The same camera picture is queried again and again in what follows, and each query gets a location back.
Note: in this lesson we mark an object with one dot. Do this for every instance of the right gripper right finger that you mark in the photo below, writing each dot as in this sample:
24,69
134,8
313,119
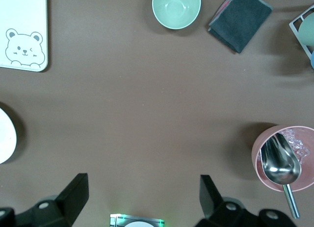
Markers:
213,207

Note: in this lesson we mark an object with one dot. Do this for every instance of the pink bowl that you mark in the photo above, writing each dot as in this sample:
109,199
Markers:
260,151

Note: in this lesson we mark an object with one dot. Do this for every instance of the pale green cup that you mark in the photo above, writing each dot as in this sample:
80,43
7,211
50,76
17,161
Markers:
307,31

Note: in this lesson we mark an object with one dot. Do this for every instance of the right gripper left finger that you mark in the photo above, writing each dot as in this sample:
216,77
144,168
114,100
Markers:
71,200

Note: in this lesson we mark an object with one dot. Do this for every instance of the metal scoop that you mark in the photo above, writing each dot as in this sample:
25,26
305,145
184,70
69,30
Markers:
279,163

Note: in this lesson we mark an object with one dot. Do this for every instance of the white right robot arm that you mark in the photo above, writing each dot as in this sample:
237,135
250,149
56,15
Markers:
137,224

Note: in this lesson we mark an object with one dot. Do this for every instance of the light green bowl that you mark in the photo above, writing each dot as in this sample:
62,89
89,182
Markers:
175,8

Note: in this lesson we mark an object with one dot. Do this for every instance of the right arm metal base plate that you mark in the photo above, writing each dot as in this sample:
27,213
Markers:
117,219

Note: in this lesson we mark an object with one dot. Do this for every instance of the cream tray with bear print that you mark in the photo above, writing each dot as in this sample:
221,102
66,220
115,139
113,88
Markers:
24,13

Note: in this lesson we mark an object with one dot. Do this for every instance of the dark grey folded cloth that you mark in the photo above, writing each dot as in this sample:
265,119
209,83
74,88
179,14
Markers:
241,21

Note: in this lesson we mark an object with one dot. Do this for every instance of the white round plate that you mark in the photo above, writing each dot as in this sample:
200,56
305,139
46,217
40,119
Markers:
6,138

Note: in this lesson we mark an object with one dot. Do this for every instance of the clear crumpled plastic ice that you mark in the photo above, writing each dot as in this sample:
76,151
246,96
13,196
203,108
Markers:
298,146

